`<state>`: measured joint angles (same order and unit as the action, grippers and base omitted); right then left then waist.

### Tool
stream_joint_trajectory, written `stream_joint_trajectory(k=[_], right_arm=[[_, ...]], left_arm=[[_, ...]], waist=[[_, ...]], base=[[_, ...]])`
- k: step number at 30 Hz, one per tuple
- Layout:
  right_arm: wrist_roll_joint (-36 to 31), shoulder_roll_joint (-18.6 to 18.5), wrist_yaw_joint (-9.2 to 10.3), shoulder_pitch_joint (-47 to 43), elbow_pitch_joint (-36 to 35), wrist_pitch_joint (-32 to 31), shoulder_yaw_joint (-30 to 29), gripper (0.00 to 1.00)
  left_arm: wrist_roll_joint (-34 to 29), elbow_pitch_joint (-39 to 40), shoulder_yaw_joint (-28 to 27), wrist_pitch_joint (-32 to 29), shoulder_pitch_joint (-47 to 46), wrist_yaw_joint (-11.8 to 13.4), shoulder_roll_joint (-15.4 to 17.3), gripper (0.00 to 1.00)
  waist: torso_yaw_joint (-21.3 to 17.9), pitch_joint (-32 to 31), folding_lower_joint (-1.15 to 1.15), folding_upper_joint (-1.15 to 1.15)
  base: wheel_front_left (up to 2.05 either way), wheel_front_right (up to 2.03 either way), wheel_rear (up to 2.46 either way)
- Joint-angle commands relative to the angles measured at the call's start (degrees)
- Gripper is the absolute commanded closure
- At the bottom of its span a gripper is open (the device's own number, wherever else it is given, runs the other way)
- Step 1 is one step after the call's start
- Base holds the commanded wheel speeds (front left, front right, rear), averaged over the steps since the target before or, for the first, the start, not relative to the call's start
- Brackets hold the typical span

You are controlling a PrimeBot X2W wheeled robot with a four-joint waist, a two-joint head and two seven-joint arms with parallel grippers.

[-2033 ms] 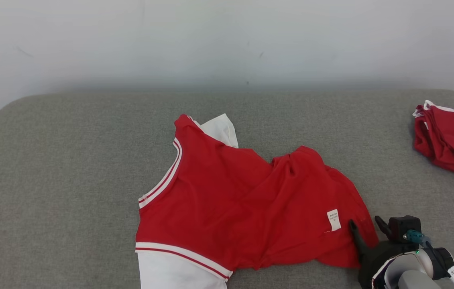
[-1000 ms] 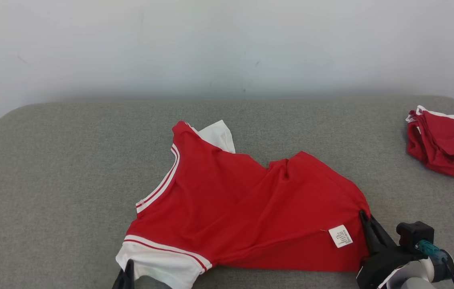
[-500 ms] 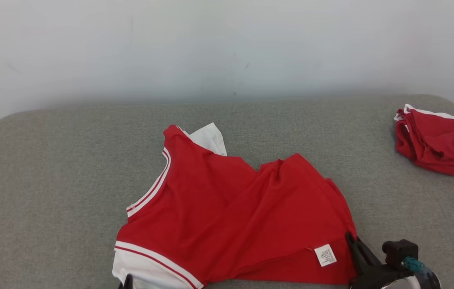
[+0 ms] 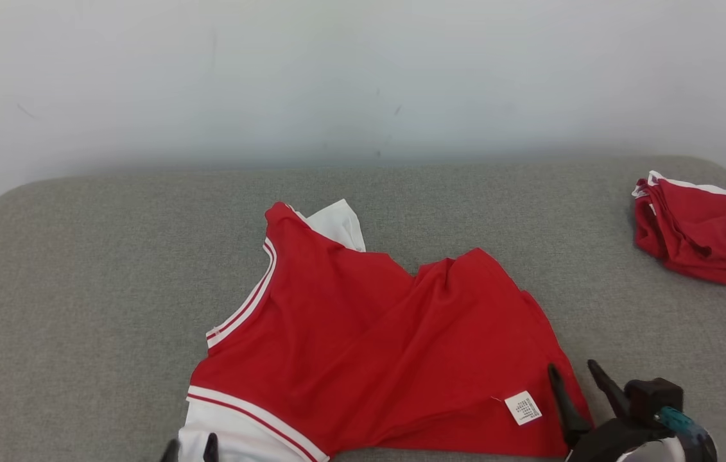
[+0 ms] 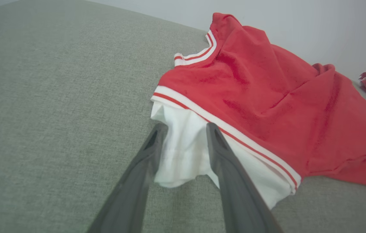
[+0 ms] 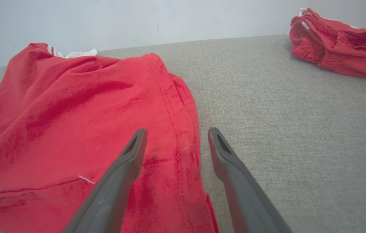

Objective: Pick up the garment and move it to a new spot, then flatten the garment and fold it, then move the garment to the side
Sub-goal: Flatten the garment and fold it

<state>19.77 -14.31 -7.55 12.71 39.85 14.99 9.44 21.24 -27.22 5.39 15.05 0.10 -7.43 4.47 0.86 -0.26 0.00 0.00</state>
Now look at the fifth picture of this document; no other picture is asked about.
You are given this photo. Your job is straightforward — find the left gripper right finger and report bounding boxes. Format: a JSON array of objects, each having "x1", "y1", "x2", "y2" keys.
[{"x1": 206, "y1": 122, "x2": 284, "y2": 233}]

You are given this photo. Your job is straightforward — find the red number 23 basketball jersey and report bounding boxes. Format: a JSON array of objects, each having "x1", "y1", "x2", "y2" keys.
[{"x1": 150, "y1": 12, "x2": 366, "y2": 209}]

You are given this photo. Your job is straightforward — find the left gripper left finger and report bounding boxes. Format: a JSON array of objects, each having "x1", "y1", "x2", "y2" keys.
[{"x1": 86, "y1": 123, "x2": 169, "y2": 233}]

